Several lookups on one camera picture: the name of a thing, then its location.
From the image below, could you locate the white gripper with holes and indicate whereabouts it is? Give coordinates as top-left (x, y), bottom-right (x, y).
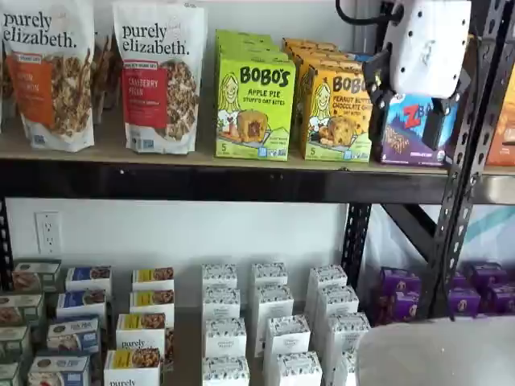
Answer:
top-left (363, 0), bottom-right (472, 150)

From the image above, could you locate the green Bobo's apple pie box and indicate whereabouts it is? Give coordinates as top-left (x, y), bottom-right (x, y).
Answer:
top-left (215, 28), bottom-right (274, 42)
top-left (216, 39), bottom-right (282, 53)
top-left (212, 50), bottom-right (298, 162)

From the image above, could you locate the blue purple Zbar box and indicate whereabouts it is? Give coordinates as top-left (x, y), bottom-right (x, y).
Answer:
top-left (344, 51), bottom-right (377, 65)
top-left (377, 91), bottom-right (456, 166)

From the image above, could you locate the orange Bobo's peanut butter box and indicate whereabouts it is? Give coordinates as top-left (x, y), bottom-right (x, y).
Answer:
top-left (289, 48), bottom-right (355, 68)
top-left (299, 63), bottom-right (374, 162)
top-left (281, 38), bottom-right (340, 52)

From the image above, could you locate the orange cardboard box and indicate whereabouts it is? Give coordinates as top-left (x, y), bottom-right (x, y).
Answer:
top-left (484, 38), bottom-right (515, 166)

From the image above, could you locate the purple snack box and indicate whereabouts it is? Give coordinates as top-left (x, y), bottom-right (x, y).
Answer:
top-left (447, 285), bottom-right (483, 319)
top-left (484, 281), bottom-right (515, 315)
top-left (380, 266), bottom-right (422, 297)
top-left (466, 261), bottom-right (509, 289)
top-left (372, 291), bottom-right (422, 327)

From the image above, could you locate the black metal shelf beam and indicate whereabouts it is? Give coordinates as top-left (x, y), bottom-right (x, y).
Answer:
top-left (0, 158), bottom-right (484, 204)

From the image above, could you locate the wooden shelf board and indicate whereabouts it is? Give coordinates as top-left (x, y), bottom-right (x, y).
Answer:
top-left (0, 100), bottom-right (515, 177)

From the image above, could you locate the small box yellow label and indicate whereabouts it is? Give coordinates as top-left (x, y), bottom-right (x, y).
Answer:
top-left (103, 348), bottom-right (164, 386)
top-left (131, 267), bottom-right (175, 293)
top-left (115, 312), bottom-right (176, 373)
top-left (129, 288), bottom-right (175, 318)

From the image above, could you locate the small box blue label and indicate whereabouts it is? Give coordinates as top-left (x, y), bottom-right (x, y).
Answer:
top-left (27, 353), bottom-right (92, 386)
top-left (56, 288), bottom-right (108, 322)
top-left (65, 265), bottom-right (113, 295)
top-left (47, 315), bottom-right (101, 355)

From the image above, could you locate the small box green label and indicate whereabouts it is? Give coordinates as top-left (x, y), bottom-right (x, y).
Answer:
top-left (11, 259), bottom-right (63, 294)
top-left (0, 324), bottom-right (32, 362)
top-left (0, 293), bottom-right (46, 327)
top-left (0, 361), bottom-right (22, 386)

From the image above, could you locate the black diagonal rack brace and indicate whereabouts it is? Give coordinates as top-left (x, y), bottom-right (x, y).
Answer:
top-left (380, 203), bottom-right (438, 261)

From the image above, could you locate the translucent plastic sheet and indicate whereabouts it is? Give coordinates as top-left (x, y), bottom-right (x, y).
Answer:
top-left (368, 203), bottom-right (443, 274)

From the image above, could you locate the white patterned carton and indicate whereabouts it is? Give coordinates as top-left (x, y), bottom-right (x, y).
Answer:
top-left (253, 284), bottom-right (295, 359)
top-left (324, 312), bottom-right (372, 386)
top-left (201, 355), bottom-right (250, 386)
top-left (334, 348), bottom-right (363, 386)
top-left (204, 317), bottom-right (248, 359)
top-left (251, 262), bottom-right (289, 322)
top-left (202, 285), bottom-right (241, 322)
top-left (263, 314), bottom-right (312, 365)
top-left (200, 263), bottom-right (238, 291)
top-left (307, 265), bottom-right (348, 318)
top-left (315, 285), bottom-right (361, 347)
top-left (274, 351), bottom-right (323, 386)

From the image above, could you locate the white granola bag red label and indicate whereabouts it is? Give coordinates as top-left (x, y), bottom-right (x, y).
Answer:
top-left (111, 0), bottom-right (208, 155)

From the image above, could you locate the white granola bag orange label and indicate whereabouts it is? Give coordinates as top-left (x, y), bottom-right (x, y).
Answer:
top-left (0, 0), bottom-right (97, 153)

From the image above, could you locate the black cable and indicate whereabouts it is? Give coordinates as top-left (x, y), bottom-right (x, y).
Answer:
top-left (335, 0), bottom-right (405, 26)

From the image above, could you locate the black perforated rack post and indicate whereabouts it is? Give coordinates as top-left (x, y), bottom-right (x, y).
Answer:
top-left (0, 196), bottom-right (14, 291)
top-left (425, 0), bottom-right (515, 322)
top-left (340, 0), bottom-right (403, 297)

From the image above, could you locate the white wall outlet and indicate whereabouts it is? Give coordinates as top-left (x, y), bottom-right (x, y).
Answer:
top-left (34, 211), bottom-right (63, 255)

